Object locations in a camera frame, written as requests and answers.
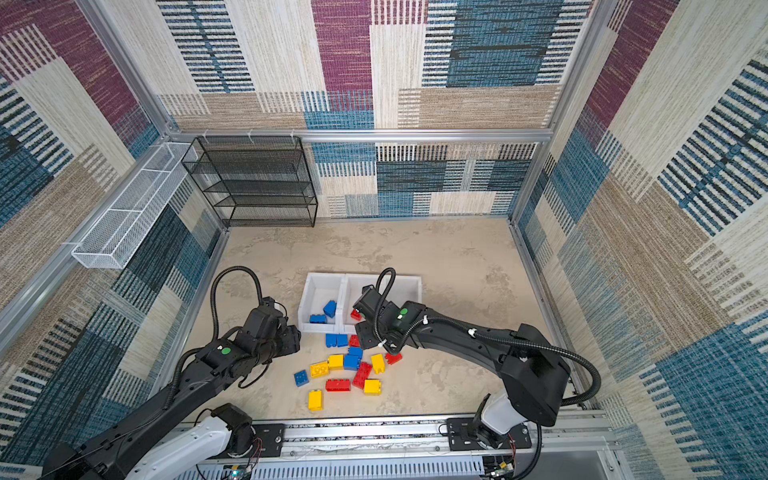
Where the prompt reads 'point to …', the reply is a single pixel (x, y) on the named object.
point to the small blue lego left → (301, 378)
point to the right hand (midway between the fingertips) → (374, 335)
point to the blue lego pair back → (336, 340)
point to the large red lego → (356, 315)
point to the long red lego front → (338, 385)
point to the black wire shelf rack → (255, 181)
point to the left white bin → (318, 290)
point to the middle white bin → (351, 288)
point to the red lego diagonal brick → (362, 374)
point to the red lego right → (393, 359)
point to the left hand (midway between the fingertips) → (293, 332)
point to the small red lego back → (354, 341)
